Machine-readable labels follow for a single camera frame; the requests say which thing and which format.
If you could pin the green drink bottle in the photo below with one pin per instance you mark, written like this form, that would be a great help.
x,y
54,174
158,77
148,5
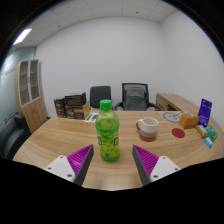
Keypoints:
x,y
107,133

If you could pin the purple pouch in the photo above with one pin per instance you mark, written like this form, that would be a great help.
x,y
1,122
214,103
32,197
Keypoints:
x,y
205,111

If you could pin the small dark brown box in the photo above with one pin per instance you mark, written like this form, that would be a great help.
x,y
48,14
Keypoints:
x,y
60,107

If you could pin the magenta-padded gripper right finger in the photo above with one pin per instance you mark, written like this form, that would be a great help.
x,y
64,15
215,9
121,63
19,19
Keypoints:
x,y
163,165

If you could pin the open cardboard box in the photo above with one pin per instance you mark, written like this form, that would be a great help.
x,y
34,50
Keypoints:
x,y
80,112

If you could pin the wide dark brown box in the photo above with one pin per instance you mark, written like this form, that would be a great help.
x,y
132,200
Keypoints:
x,y
75,99

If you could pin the flat round red coaster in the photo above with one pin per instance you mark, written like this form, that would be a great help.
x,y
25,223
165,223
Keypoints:
x,y
178,133

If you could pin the white and brown mug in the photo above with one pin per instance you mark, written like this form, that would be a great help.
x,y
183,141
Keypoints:
x,y
148,128

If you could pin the black sofa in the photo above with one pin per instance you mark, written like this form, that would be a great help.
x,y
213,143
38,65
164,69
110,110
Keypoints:
x,y
11,135

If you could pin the small tan box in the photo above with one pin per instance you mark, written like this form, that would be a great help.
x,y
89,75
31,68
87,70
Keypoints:
x,y
201,130

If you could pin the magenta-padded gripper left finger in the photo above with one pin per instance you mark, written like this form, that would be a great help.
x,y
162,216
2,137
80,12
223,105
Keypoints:
x,y
61,165

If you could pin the wooden shelf cabinet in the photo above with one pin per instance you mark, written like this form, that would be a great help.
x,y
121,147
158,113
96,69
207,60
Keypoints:
x,y
33,113

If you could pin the grey backpack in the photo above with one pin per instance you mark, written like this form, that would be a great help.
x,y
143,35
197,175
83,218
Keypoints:
x,y
134,98

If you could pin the green and purple leaflet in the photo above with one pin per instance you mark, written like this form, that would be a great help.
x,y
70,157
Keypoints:
x,y
91,117

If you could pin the ceiling light panel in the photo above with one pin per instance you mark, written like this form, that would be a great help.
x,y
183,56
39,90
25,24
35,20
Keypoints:
x,y
22,36

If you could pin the green packet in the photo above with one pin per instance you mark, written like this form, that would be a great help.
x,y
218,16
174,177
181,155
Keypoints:
x,y
212,133

